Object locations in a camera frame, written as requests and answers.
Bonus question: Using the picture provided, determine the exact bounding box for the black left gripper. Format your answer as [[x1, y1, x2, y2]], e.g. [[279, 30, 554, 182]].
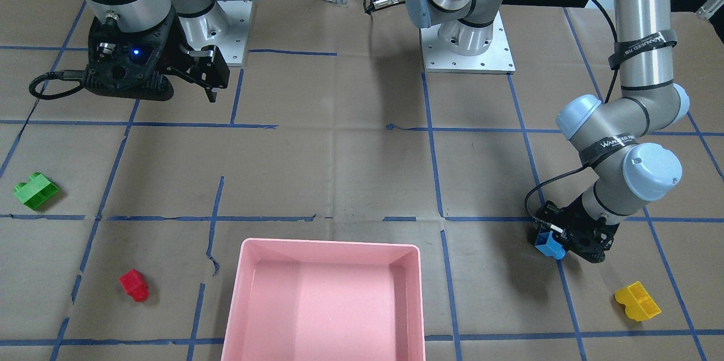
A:
[[535, 191, 620, 263]]

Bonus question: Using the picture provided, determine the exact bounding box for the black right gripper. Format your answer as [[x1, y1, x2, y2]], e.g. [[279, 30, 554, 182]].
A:
[[82, 8, 230, 103]]

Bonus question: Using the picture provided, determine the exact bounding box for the blue toy block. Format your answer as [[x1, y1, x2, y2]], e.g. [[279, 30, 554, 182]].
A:
[[533, 230, 566, 260]]

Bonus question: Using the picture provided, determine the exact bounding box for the green toy block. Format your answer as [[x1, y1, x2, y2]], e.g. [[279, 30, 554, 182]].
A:
[[13, 172, 60, 210]]

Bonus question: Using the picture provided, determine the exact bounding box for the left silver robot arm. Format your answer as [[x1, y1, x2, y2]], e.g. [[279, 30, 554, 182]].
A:
[[406, 0, 690, 263]]

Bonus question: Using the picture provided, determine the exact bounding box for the pink plastic box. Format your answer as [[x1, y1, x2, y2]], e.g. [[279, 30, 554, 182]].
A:
[[221, 238, 426, 360]]

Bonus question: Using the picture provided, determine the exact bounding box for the yellow toy block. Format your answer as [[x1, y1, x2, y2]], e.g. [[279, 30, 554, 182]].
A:
[[614, 281, 662, 322]]

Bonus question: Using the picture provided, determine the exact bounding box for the red toy block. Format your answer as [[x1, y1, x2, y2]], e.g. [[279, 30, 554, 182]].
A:
[[119, 268, 150, 303]]

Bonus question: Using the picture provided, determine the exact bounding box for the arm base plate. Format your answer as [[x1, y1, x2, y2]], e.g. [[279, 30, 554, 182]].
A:
[[181, 1, 254, 67], [420, 12, 516, 74]]

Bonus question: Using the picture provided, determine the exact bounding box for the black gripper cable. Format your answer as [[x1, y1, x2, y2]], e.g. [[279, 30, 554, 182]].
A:
[[447, 0, 618, 223]]

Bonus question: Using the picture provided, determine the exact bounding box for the right gripper braided cable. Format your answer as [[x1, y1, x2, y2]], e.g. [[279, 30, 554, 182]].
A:
[[29, 70, 88, 101]]

